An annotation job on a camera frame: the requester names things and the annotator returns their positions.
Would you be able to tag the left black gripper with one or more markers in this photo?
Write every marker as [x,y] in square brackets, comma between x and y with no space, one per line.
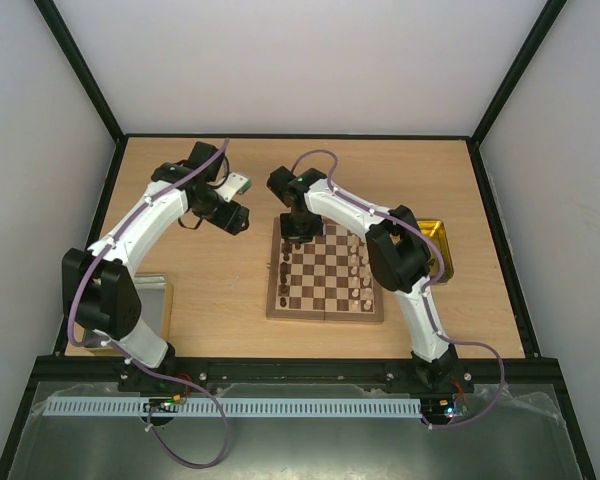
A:
[232,221]

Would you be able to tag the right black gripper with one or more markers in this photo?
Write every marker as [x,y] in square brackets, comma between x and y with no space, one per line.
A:
[300,234]

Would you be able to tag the wooden chess board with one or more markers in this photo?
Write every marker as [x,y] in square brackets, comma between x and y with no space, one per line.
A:
[318,281]

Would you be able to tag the gold tin with dark pieces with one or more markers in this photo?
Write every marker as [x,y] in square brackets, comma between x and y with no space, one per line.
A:
[435,230]

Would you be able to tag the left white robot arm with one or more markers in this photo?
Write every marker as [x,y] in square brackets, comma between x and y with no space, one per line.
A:
[100,299]

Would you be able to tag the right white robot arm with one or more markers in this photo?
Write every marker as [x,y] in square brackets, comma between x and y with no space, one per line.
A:
[398,253]

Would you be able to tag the row of dark chess pieces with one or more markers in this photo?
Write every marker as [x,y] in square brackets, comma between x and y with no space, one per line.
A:
[287,251]

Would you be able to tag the row of light chess pieces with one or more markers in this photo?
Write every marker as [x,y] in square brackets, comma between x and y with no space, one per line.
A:
[360,282]

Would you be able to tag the silver metal tray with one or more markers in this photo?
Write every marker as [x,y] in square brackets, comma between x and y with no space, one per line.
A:
[156,295]

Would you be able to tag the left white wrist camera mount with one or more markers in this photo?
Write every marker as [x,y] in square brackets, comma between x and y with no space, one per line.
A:
[236,184]

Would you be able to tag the light blue slotted cable duct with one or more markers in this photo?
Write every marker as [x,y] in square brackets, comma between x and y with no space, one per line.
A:
[234,408]

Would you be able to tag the black aluminium frame rail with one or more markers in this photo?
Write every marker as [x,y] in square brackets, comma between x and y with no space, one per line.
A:
[392,376]

